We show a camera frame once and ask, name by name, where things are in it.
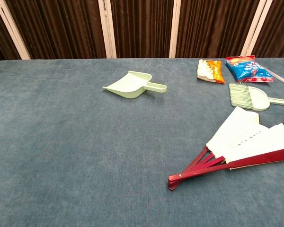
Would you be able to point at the red ribbed paper folding fan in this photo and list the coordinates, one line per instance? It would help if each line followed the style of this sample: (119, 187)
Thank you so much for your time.
(239, 139)

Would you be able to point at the light green plastic dustpan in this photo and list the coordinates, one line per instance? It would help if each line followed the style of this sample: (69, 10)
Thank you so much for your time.
(127, 85)

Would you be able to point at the orange white snack packet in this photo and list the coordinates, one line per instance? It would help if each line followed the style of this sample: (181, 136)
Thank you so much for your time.
(210, 71)

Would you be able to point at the dark brown curtain backdrop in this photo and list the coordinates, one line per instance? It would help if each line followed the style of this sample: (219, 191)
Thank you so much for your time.
(144, 28)

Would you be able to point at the blue felt table cover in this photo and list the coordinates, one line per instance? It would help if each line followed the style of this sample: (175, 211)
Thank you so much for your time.
(61, 142)

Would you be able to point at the light green hand brush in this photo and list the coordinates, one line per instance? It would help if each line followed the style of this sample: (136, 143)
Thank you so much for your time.
(255, 98)

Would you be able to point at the blue red snack bag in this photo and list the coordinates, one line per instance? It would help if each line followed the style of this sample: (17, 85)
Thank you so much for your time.
(248, 69)

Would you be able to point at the white screen frame post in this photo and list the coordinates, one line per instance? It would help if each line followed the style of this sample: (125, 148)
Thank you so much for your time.
(11, 28)
(255, 28)
(177, 28)
(107, 30)

